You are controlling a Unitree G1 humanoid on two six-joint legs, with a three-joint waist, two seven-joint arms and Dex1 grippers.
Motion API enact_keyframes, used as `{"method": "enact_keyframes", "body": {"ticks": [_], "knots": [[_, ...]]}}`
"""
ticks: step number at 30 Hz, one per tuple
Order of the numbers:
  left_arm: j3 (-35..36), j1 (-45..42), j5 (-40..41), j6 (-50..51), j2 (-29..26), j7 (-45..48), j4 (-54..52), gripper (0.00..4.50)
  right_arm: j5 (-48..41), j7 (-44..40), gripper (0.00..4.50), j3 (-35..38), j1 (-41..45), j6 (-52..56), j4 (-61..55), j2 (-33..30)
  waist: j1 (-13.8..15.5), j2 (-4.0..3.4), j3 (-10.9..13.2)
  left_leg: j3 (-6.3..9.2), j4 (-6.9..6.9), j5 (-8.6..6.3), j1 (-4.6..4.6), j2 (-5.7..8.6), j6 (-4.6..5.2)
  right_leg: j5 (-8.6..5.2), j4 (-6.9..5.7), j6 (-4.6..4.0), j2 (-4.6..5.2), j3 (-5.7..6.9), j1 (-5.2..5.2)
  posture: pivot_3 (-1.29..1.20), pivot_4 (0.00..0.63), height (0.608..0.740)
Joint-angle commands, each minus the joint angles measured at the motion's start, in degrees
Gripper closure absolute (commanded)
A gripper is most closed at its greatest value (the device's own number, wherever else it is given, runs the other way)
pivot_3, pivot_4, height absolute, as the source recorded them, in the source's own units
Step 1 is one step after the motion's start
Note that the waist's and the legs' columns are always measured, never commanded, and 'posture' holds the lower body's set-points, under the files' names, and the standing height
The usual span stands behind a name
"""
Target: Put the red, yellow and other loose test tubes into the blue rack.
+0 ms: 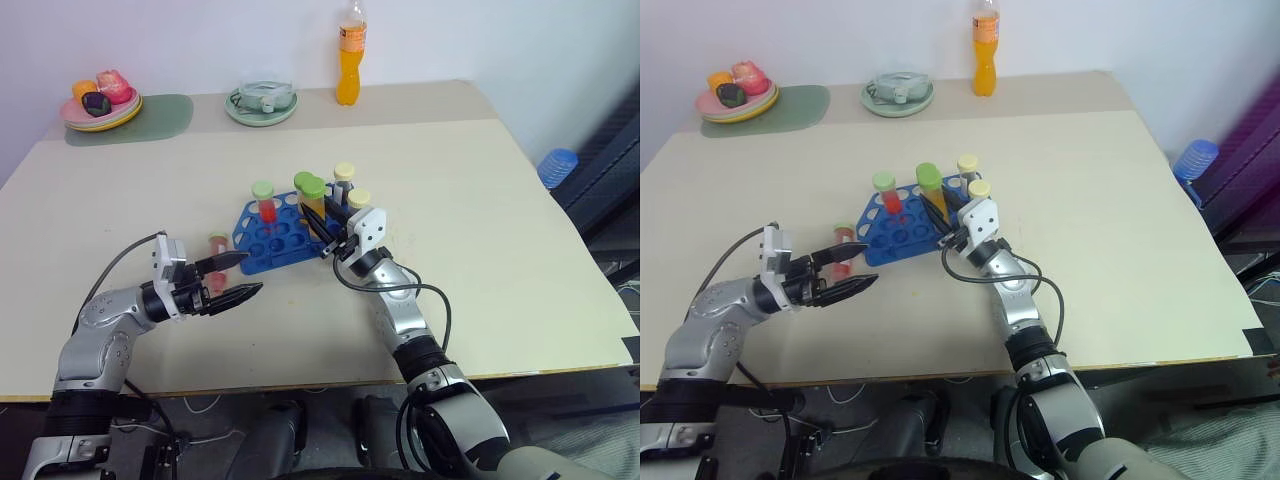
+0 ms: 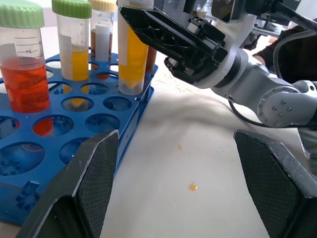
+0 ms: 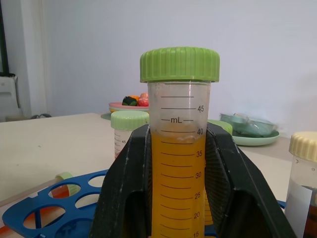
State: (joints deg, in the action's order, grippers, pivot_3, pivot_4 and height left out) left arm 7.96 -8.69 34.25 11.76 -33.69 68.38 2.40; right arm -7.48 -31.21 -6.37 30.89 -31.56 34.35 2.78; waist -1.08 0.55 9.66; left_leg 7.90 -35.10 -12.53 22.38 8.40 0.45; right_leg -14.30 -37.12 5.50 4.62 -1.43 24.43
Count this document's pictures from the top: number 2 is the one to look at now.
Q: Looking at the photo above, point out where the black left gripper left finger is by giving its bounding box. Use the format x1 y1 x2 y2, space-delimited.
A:
15 129 120 238

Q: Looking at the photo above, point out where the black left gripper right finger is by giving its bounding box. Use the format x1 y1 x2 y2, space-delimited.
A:
233 129 317 238

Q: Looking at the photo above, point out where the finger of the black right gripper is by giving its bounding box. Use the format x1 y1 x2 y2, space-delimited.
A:
119 6 215 69

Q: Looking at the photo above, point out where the wide yellow liquid tube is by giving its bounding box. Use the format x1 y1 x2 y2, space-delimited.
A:
117 0 149 96

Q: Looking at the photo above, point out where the blue test tube rack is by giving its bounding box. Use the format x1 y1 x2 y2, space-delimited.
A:
0 53 159 226

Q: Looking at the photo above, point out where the yellow-capped brown liquid tube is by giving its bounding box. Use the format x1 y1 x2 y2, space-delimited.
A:
88 0 117 80

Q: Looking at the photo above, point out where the green-capped yellow liquid tube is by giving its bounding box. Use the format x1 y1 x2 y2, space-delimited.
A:
51 0 93 110

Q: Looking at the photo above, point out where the person in dark clothing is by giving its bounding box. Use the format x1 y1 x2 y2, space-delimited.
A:
252 24 317 84

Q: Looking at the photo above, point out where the green-capped red liquid tube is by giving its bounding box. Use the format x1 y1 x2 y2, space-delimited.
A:
0 2 54 137

